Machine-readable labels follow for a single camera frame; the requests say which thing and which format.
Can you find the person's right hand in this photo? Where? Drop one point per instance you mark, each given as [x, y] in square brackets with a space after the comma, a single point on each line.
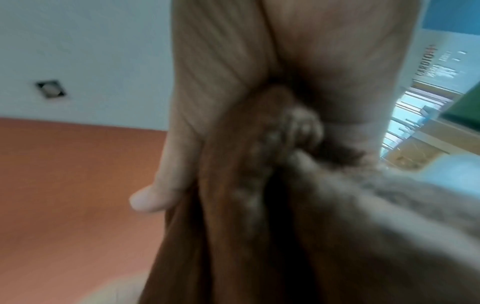
[322, 59]

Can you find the brown fringed towel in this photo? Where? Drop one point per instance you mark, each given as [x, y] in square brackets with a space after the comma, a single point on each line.
[285, 225]

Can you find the white printed poster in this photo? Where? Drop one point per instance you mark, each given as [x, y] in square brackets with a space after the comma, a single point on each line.
[437, 56]

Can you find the green board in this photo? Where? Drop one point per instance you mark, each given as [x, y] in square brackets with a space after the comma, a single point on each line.
[467, 92]

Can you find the window with frame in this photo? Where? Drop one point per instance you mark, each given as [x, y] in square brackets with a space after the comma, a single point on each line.
[416, 112]

